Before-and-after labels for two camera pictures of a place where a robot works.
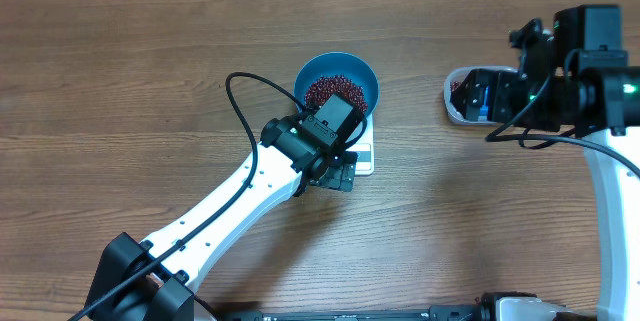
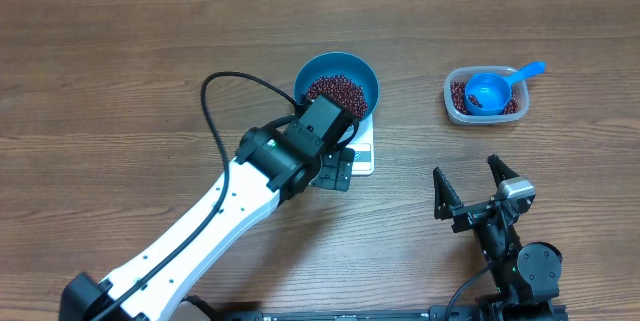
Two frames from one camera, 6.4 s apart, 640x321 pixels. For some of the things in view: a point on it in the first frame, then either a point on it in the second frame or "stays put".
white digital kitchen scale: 365,150 stays put
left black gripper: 342,175 stays put
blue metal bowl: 338,64 stays put
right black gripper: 504,94 → 448,202
